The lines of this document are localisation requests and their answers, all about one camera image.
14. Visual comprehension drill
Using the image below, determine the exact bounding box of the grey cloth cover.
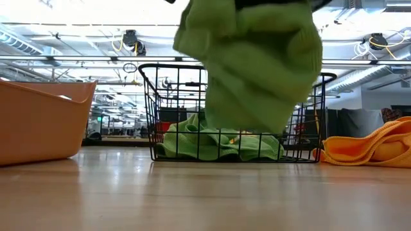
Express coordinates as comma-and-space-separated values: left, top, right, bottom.
340, 108, 385, 139

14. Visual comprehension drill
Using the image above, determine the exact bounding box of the orange microfiber towel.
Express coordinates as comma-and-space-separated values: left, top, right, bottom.
313, 115, 411, 169
229, 130, 258, 144

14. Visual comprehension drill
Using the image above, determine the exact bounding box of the green microfiber towel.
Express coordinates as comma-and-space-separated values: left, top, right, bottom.
155, 112, 285, 162
172, 0, 324, 135

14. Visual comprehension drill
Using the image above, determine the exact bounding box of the red storage bin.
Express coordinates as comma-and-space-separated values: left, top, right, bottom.
157, 121, 174, 134

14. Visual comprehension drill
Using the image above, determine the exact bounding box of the patterned cloth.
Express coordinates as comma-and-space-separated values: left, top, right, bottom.
381, 108, 404, 124

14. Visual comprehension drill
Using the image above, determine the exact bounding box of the silver round air duct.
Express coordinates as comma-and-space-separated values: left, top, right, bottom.
322, 47, 411, 94
0, 22, 64, 58

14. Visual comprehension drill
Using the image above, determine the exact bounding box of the orange plastic basket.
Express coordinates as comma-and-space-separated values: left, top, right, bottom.
0, 79, 98, 166

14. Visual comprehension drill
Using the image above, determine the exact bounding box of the black ceiling cable reel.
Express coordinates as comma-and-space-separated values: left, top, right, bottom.
121, 29, 147, 56
369, 33, 389, 51

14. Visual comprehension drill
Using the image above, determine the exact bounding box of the small black box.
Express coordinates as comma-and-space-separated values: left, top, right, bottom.
159, 107, 189, 123

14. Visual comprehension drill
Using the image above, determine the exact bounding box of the black wire basket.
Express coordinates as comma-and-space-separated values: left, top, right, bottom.
137, 63, 337, 164

